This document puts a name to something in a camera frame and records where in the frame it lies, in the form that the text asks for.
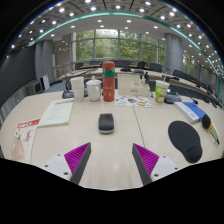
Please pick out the stack of white paper cups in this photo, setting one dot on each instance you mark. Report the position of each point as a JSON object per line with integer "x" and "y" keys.
{"x": 78, "y": 89}

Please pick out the ceiling lights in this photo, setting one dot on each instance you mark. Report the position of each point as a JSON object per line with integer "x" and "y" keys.
{"x": 93, "y": 8}

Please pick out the white lidded ceramic mug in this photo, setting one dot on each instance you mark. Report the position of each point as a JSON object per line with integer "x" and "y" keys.
{"x": 93, "y": 90}

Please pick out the grey monitor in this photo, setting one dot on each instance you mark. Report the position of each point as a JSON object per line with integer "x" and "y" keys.
{"x": 36, "y": 88}

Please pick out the black computer mouse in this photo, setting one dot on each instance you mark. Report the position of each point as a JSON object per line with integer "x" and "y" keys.
{"x": 106, "y": 123}

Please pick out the dark office chairs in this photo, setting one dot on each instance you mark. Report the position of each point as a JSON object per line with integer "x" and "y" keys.
{"x": 155, "y": 67}

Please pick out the black mouse pad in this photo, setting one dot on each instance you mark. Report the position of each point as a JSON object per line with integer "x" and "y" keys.
{"x": 185, "y": 138}

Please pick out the colourful sticker sheet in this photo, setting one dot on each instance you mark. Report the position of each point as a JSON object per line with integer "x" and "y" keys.
{"x": 133, "y": 101}

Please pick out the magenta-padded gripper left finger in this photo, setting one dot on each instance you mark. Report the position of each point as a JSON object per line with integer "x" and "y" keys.
{"x": 77, "y": 157}

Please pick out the red thermos bottle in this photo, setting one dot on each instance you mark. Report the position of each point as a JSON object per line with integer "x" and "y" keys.
{"x": 108, "y": 85}

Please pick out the white standing panel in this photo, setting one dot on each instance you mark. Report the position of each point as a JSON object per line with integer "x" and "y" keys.
{"x": 45, "y": 82}

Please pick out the blue and white book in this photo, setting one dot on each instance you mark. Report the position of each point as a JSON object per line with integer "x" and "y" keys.
{"x": 188, "y": 111}

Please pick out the red and white brochure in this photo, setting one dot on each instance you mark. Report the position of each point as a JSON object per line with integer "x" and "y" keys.
{"x": 25, "y": 138}

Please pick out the white storage box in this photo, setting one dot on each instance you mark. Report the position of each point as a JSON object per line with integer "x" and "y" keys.
{"x": 133, "y": 89}

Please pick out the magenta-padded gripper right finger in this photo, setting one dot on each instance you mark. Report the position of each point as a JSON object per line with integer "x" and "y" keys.
{"x": 146, "y": 158}

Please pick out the cream paper sheet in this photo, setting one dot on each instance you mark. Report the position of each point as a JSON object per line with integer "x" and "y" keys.
{"x": 56, "y": 112}

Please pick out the green printed paper cup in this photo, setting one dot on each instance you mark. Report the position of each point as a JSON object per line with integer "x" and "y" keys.
{"x": 161, "y": 92}

